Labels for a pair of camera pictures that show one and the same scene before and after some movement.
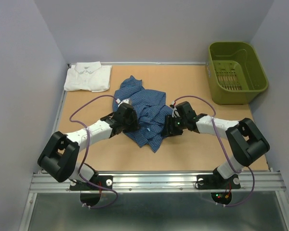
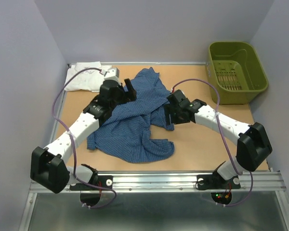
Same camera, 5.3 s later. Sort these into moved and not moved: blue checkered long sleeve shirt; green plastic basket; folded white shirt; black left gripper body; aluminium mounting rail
Moved: black left gripper body; blue checkered long sleeve shirt
Not moved: aluminium mounting rail; green plastic basket; folded white shirt
